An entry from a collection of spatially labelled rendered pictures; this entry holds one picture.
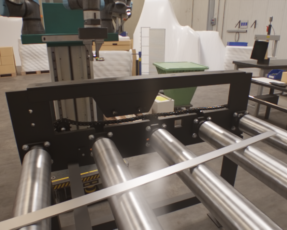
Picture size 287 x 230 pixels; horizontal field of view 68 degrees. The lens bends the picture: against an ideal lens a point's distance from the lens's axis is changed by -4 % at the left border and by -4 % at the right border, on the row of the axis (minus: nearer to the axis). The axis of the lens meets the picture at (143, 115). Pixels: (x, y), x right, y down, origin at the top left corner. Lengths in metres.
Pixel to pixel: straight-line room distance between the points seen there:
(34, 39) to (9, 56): 7.43
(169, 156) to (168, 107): 2.16
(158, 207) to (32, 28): 1.40
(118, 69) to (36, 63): 5.21
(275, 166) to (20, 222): 0.87
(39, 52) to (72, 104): 7.15
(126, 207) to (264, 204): 1.72
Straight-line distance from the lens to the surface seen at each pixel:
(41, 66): 9.08
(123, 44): 4.36
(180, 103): 3.85
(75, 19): 1.80
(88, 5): 1.08
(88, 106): 1.93
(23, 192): 0.80
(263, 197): 2.33
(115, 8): 1.36
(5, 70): 9.09
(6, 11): 1.55
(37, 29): 1.62
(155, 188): 2.18
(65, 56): 1.87
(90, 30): 1.08
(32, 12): 1.63
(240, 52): 7.74
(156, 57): 4.78
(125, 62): 4.35
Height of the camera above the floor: 1.37
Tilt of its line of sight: 20 degrees down
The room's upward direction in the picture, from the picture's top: straight up
